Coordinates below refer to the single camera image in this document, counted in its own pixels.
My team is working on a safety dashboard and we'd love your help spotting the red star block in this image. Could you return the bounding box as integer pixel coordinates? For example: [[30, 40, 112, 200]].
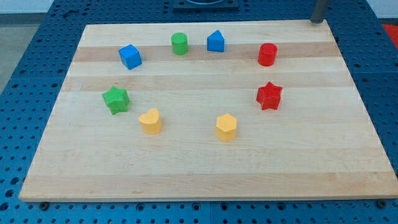
[[256, 82, 283, 110]]

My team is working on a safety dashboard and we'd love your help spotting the yellow hexagon block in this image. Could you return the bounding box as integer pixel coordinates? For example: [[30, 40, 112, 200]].
[[216, 114, 238, 142]]

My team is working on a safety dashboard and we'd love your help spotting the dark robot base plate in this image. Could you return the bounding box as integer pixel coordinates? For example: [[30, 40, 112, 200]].
[[172, 0, 240, 11]]

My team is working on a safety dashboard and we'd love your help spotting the blue cube block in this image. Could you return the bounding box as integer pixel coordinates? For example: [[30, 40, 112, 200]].
[[118, 44, 142, 70]]

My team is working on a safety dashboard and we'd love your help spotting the green cylinder block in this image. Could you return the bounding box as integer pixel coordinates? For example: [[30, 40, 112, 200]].
[[171, 32, 188, 55]]

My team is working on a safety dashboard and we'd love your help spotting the wooden board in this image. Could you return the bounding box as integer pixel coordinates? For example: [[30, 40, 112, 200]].
[[19, 20, 397, 202]]

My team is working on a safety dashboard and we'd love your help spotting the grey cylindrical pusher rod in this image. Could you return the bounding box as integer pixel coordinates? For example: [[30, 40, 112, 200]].
[[310, 0, 330, 24]]

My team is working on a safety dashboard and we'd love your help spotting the blue triangle block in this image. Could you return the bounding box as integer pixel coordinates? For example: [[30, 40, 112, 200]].
[[207, 30, 225, 52]]

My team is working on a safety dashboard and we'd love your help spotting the green star block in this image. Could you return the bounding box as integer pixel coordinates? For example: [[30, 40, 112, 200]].
[[101, 86, 130, 115]]

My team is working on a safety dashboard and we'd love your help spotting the red object at right edge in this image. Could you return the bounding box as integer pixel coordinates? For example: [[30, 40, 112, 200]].
[[382, 24, 398, 48]]

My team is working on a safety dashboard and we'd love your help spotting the yellow heart block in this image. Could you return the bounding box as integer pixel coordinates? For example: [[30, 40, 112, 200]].
[[139, 108, 162, 134]]

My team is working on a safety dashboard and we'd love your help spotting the red cylinder block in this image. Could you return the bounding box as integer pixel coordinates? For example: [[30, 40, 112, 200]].
[[257, 43, 278, 67]]

